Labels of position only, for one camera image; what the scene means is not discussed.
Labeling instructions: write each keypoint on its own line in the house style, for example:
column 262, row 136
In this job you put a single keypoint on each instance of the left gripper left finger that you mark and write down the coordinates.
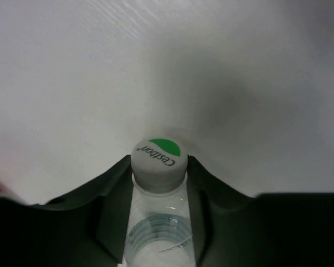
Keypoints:
column 84, row 227

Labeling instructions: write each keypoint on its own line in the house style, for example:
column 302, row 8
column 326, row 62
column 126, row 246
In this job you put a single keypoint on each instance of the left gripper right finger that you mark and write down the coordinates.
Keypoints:
column 271, row 229

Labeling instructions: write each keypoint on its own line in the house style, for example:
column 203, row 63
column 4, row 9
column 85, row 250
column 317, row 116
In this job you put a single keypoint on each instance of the green-label clear water bottle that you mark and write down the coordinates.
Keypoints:
column 159, row 230

